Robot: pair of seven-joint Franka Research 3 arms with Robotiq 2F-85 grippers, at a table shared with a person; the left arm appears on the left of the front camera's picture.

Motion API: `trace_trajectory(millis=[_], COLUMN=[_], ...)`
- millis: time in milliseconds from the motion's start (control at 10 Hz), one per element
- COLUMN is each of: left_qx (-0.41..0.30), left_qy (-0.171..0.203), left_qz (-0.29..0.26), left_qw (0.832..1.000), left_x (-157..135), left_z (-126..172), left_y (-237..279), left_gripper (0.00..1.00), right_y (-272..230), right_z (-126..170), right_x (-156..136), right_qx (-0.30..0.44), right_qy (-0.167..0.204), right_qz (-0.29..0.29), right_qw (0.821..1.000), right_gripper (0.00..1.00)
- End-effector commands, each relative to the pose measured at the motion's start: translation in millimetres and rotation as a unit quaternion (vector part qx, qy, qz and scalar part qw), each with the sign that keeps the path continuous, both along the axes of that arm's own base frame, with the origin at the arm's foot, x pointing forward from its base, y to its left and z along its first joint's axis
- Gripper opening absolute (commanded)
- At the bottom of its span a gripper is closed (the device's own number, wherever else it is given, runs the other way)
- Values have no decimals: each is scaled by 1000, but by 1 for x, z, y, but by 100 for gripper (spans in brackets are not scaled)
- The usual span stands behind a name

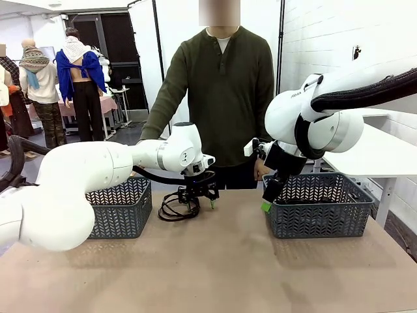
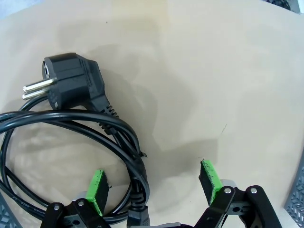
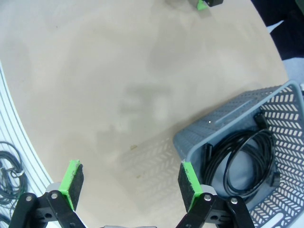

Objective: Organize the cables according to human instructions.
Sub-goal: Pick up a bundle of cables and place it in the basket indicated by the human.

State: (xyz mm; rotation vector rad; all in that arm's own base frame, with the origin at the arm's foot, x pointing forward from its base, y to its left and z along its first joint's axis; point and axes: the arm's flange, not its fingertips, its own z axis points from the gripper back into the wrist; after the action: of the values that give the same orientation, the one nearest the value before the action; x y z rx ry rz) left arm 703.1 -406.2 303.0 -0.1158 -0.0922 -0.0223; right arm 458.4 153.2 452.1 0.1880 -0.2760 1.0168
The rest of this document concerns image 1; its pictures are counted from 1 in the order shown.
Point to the pink table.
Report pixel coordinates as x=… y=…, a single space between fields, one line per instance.
x=107 y=104

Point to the grey plastic lattice basket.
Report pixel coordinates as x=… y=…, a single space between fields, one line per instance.
x=316 y=221
x=123 y=221

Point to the black wall mounted camera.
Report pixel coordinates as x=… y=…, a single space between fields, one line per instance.
x=357 y=53

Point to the person in olive henley shirt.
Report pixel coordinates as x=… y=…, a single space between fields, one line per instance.
x=221 y=98

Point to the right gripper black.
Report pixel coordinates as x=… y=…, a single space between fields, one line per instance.
x=285 y=161

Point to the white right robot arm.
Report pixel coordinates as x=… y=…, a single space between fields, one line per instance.
x=286 y=111

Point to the mannequin with blue cardigan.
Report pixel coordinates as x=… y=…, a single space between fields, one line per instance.
x=81 y=98

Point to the small grey desk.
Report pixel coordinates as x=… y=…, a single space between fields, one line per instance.
x=122 y=91

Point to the left arm white wrist camera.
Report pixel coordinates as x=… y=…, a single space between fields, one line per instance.
x=208 y=160

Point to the mannequin with patterned scarf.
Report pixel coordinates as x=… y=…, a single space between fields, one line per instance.
x=42 y=84

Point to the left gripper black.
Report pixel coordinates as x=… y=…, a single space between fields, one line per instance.
x=197 y=184

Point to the bystander in plaid shirt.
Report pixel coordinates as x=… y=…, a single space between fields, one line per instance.
x=9 y=81

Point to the black framed glass door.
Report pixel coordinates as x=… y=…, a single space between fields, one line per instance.
x=120 y=39

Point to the person's left hand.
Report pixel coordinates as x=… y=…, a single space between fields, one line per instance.
x=261 y=169

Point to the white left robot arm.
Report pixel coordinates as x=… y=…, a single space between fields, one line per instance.
x=81 y=169

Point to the white table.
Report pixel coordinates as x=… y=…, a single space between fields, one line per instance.
x=374 y=153

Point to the white folding screen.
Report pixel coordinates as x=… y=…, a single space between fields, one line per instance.
x=143 y=65

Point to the right arm white wrist camera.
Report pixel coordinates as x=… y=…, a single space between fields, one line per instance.
x=249 y=150

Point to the arm white wrist camera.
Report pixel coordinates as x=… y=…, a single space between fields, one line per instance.
x=249 y=150
x=208 y=160

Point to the person's right forearm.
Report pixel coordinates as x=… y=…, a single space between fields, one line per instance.
x=156 y=120

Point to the person's left forearm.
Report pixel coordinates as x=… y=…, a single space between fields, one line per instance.
x=261 y=127

